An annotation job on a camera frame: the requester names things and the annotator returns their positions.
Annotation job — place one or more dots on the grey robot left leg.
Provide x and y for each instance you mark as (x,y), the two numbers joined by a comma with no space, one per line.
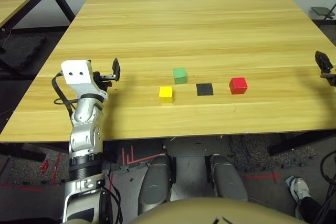
(155,184)

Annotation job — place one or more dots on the black square marker pad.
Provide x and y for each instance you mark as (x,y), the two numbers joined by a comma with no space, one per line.
(204,89)

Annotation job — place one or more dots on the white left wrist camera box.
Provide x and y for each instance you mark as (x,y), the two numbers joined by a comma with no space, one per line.
(76,73)

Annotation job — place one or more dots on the black bystander trouser leg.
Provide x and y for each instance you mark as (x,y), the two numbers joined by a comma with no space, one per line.
(312,208)

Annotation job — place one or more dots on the beige robot torso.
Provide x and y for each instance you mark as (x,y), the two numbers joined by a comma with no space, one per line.
(210,213)

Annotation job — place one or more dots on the green wooden block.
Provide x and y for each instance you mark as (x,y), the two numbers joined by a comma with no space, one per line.
(180,76)

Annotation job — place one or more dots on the yellow wooden block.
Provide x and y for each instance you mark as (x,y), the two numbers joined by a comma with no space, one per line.
(166,94)

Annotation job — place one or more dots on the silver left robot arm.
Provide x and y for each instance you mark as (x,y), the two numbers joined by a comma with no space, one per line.
(84,129)

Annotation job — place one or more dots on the white bystander shoe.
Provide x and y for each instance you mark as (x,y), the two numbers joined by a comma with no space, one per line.
(300,190)

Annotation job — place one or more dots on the black rubber foam mat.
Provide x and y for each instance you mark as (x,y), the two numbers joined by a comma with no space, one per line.
(21,48)

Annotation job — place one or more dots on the grey robot right leg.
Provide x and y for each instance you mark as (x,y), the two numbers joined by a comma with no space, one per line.
(228,179)

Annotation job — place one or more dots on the grey robot leg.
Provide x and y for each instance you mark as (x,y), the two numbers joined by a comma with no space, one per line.
(155,184)
(228,179)

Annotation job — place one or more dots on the small grey floor box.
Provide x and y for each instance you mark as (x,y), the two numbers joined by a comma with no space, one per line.
(288,180)

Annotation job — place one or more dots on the black table frame beam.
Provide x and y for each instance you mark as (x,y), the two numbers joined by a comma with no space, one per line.
(288,145)

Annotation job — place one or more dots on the speckled black rubber mat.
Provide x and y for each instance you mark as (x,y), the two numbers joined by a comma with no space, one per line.
(252,150)

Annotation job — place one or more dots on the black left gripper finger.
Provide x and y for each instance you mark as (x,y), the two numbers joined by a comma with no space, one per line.
(116,69)

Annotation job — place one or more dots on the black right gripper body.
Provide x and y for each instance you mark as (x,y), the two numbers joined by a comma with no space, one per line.
(333,77)

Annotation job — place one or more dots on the red wooden block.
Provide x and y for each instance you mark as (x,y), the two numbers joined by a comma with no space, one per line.
(238,86)

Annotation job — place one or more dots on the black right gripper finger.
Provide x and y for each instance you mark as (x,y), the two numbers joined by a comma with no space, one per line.
(324,62)

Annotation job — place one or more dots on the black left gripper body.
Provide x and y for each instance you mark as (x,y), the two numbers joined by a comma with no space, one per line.
(101,79)

